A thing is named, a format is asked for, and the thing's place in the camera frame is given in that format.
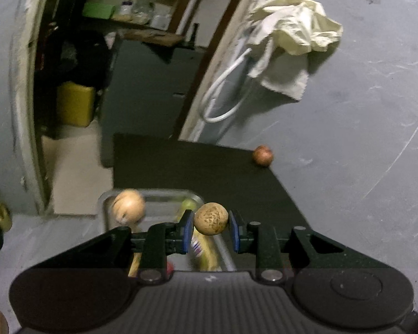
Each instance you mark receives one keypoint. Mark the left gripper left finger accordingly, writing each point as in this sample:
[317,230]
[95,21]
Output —
[155,245]

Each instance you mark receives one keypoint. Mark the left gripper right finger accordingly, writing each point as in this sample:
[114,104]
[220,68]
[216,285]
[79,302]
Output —
[278,257]

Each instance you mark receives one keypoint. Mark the yellow spotted banana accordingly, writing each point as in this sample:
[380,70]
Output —
[203,252]

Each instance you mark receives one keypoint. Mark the small tan fruit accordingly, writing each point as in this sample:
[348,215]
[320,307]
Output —
[211,219]

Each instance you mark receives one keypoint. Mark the red cherry tomato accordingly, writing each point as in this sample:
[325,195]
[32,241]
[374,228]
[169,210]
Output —
[170,268]

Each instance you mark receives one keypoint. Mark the dark spotted banana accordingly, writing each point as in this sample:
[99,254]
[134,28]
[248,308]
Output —
[136,256]

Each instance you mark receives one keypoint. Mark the green grape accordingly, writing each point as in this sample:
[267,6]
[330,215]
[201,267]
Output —
[188,204]

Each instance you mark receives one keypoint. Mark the silver metal tray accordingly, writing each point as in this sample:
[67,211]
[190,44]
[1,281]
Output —
[163,205]

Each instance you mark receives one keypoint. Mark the black table mat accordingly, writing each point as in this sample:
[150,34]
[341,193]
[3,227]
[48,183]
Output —
[218,174]

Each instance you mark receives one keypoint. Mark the red pomegranate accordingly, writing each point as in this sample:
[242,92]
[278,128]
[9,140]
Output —
[263,156]

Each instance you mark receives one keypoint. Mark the dark cabinet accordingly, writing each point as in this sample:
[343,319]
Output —
[146,92]

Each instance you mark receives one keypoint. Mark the yellow plastic container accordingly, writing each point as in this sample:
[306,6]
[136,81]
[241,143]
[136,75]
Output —
[75,104]

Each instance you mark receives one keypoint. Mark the cream cloth bag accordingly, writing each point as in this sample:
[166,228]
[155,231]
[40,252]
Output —
[285,32]

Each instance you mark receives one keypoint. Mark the green box on shelf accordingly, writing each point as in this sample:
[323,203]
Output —
[98,10]

